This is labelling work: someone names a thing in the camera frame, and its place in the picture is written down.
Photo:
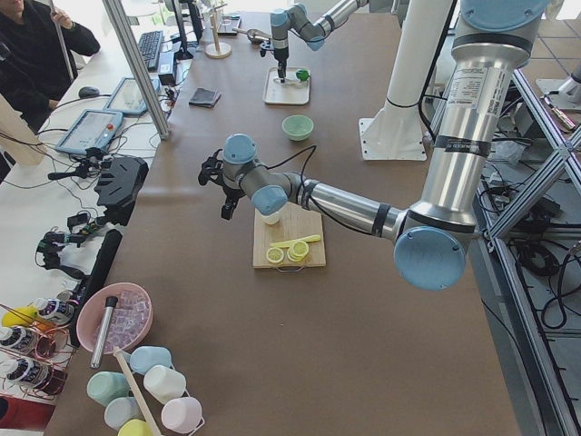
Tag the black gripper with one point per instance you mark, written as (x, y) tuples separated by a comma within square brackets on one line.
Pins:
[(230, 193), (281, 55)]

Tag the white ceramic spoon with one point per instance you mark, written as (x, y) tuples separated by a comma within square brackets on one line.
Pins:
[(288, 82)]

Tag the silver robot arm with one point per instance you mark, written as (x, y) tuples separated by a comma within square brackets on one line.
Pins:
[(431, 237), (294, 19)]

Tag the mint green bowl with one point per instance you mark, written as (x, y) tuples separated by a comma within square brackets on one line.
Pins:
[(297, 127)]

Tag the pink bowl of ice cubes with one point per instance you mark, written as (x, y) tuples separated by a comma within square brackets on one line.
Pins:
[(131, 320)]

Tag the cream rabbit print tray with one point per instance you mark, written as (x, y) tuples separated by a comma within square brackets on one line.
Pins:
[(277, 94)]

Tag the wooden mug tree stand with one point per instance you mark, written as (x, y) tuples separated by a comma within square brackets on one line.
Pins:
[(216, 49)]

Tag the single lemon slice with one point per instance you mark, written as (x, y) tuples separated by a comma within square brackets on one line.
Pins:
[(275, 255)]

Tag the bamboo cutting board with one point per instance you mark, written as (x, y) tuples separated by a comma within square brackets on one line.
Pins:
[(294, 222)]

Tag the grey folded cloth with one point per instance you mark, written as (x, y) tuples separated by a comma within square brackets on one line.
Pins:
[(205, 98)]

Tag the stacked lemon slices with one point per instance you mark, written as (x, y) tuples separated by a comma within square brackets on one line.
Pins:
[(298, 251)]

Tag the yellow plastic knife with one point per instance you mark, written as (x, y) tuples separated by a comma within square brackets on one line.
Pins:
[(288, 243)]

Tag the black long bar device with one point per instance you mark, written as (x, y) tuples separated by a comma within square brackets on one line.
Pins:
[(94, 282)]

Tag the black keyboard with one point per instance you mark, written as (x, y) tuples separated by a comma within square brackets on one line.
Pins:
[(149, 45)]

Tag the blue teach pendant far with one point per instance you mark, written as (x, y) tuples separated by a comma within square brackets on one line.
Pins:
[(127, 98)]

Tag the blue teach pendant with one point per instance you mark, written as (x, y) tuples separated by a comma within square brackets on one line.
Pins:
[(92, 129), (127, 98)]

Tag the blue teach pendant near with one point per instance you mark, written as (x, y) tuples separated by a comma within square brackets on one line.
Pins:
[(92, 129)]

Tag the black computer mouse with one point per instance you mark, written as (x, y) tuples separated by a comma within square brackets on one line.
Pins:
[(86, 92)]

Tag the light blue cup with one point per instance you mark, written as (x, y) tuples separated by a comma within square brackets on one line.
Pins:
[(144, 358)]

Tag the wooden stick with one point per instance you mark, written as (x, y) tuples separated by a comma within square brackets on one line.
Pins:
[(135, 389)]

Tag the white cup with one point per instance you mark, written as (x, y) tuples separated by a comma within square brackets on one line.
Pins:
[(164, 384)]

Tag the small bottle with label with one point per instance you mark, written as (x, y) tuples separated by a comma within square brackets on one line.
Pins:
[(55, 311)]

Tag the pink cup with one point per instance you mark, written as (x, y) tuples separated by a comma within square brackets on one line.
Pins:
[(182, 415)]

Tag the green cup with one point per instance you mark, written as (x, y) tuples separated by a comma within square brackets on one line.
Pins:
[(104, 387)]

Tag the grey blue cup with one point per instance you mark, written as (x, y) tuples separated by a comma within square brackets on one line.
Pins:
[(121, 410)]

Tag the person in black sweater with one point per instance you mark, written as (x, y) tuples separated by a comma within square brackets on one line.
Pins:
[(38, 44)]

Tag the yellow cup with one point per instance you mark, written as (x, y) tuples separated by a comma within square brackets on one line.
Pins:
[(135, 427)]

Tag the black camera stand bracket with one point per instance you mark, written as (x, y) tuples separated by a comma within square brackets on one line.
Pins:
[(118, 187)]

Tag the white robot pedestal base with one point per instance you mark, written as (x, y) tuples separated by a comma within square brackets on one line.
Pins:
[(395, 132)]

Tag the aluminium frame post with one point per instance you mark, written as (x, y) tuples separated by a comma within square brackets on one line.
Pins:
[(124, 33)]

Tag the aluminium frame truss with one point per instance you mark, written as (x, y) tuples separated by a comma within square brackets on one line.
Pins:
[(528, 206)]

